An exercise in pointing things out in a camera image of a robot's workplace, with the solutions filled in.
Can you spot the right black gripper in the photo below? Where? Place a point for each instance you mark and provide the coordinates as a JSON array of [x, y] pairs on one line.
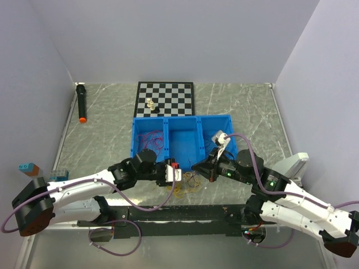
[[207, 169]]

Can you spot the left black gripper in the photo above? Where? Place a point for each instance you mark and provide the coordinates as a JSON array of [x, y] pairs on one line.
[[161, 182]]

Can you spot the blue three-compartment plastic bin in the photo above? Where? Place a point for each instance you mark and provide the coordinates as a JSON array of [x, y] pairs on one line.
[[187, 139]]

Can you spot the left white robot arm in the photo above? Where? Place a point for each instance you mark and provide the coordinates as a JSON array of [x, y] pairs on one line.
[[41, 204]]

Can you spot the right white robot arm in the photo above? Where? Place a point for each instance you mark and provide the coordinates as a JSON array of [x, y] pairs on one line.
[[277, 199]]

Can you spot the black and white chessboard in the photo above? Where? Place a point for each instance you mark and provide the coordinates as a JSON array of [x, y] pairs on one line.
[[174, 99]]

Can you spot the white tape dispenser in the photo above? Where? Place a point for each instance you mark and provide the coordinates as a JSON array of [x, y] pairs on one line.
[[293, 167]]

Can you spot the blue white lego structure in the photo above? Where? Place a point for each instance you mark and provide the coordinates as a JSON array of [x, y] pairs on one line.
[[58, 175]]

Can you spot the black microphone orange tip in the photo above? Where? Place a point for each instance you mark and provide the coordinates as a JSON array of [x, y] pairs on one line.
[[81, 101]]

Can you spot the blue and brown toy block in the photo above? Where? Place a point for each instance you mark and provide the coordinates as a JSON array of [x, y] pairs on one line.
[[29, 169]]

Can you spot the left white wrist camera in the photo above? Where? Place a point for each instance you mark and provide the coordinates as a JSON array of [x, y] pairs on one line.
[[173, 173]]

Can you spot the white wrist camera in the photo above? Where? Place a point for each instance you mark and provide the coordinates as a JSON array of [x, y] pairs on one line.
[[221, 141], [173, 173]]

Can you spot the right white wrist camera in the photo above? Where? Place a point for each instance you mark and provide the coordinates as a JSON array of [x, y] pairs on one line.
[[221, 141]]

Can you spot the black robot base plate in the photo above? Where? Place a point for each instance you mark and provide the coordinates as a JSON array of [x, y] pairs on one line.
[[177, 220]]

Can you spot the aluminium frame rail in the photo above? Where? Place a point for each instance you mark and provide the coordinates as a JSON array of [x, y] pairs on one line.
[[70, 224]]

